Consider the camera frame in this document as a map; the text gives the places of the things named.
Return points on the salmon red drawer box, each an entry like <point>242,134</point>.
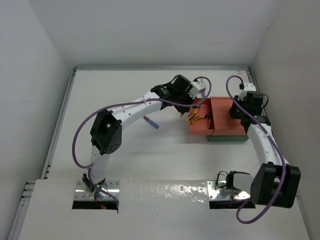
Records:
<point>213,118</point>

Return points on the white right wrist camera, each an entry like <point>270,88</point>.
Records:
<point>247,86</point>

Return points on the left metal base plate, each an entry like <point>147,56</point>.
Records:
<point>83,194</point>

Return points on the metal base plate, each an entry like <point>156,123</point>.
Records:
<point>83,194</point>
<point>217,194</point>

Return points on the green drawer box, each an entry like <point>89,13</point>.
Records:
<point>227,138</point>

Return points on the white front cover board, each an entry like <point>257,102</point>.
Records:
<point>150,210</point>

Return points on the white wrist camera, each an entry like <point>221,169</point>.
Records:
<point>247,86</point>
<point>196,89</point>

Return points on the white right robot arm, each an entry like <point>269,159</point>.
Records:
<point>247,107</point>

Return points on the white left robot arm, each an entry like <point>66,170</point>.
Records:
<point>107,128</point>

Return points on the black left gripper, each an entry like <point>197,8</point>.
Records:
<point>190,100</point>

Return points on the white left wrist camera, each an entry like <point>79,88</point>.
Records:
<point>196,89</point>

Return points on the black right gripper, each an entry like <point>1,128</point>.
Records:
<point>231,111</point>

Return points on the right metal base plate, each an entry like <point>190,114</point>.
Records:
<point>217,194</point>

